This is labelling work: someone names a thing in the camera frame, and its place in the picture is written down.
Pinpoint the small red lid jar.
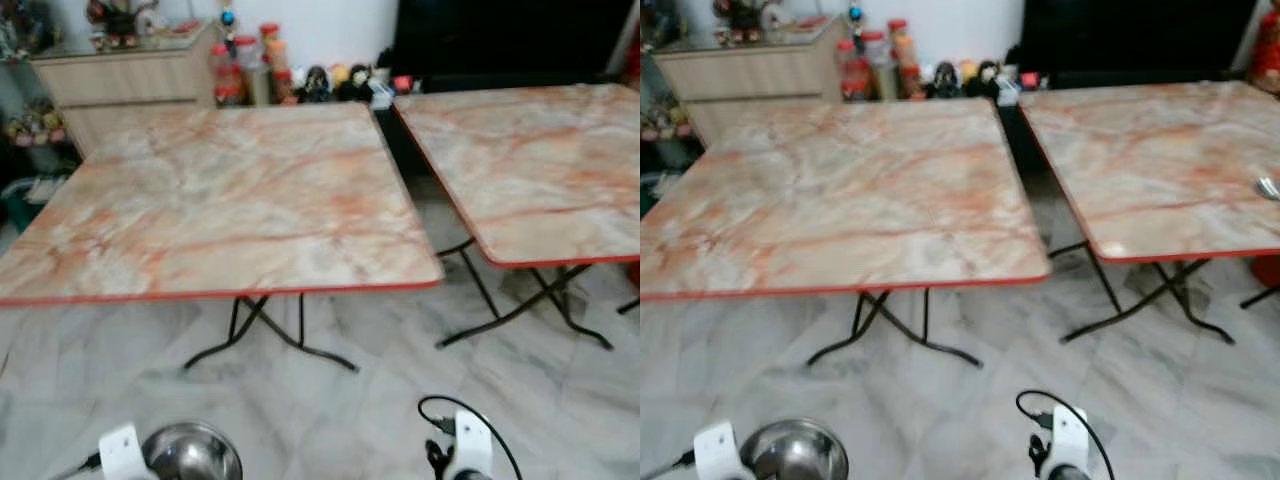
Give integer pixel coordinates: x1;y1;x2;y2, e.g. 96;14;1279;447
838;40;867;101
210;45;241;107

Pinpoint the light wood cabinet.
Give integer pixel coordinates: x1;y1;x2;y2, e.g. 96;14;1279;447
30;22;223;153
655;18;851;143

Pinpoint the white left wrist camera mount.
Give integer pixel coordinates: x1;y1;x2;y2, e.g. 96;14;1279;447
98;424;153;480
694;421;747;480

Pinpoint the tall orange snack jar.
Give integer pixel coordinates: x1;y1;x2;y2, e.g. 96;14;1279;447
262;23;297;105
890;18;925;100

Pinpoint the steel bowl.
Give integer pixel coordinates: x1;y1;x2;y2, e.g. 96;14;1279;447
740;419;849;480
140;422;243;480

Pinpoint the marble top folding table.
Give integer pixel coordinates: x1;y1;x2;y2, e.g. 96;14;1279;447
640;95;1053;369
1018;78;1280;346
0;100;445;373
392;83;641;351

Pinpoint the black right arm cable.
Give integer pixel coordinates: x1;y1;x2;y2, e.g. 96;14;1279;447
418;396;524;480
1016;390;1116;480

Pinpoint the tall clear red lid jar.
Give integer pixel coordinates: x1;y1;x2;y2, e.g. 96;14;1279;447
866;31;895;101
238;36;269;106

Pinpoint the small flower bunch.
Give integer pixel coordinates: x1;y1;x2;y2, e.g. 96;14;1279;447
640;98;691;143
5;100;67;147

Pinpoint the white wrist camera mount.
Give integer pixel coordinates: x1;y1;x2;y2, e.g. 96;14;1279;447
98;424;153;480
1050;405;1092;472
694;421;747;480
452;410;494;477

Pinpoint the black television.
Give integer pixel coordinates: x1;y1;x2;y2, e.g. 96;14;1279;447
390;0;637;83
1018;0;1263;78

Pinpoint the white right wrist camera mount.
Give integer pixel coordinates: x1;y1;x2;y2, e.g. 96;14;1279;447
452;410;494;477
1050;405;1092;472

